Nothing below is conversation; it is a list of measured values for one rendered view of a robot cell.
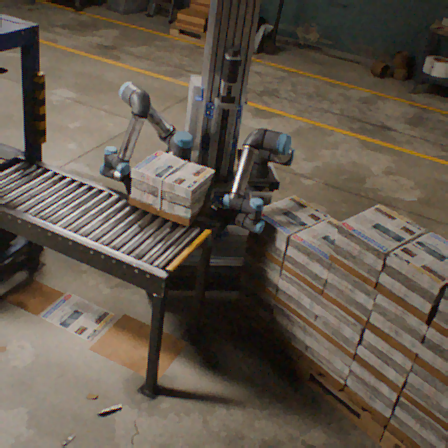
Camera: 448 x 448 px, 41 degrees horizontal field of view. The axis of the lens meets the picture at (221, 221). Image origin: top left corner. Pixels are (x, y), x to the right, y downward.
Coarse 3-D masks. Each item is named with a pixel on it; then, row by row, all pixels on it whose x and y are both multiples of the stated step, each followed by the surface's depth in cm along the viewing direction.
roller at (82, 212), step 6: (96, 198) 334; (102, 198) 336; (108, 198) 340; (90, 204) 328; (96, 204) 331; (78, 210) 321; (84, 210) 323; (90, 210) 327; (72, 216) 315; (78, 216) 318; (84, 216) 323; (60, 222) 309; (66, 222) 310; (72, 222) 314
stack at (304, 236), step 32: (288, 224) 332; (320, 224) 337; (256, 256) 347; (288, 256) 328; (320, 256) 310; (256, 288) 356; (288, 288) 334; (320, 288) 317; (352, 288) 300; (288, 320) 342; (320, 320) 323; (352, 320) 305; (384, 320) 290; (416, 320) 277; (288, 352) 349; (320, 352) 329; (352, 352) 312; (384, 352) 296; (416, 352) 281; (352, 384) 318; (352, 416) 326; (384, 416) 307
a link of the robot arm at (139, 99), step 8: (136, 96) 329; (144, 96) 330; (136, 104) 329; (144, 104) 329; (136, 112) 330; (144, 112) 330; (136, 120) 332; (128, 128) 335; (136, 128) 334; (128, 136) 335; (136, 136) 336; (128, 144) 337; (120, 152) 339; (128, 152) 339; (112, 160) 345; (120, 160) 340; (128, 160) 342; (120, 168) 339; (128, 168) 342
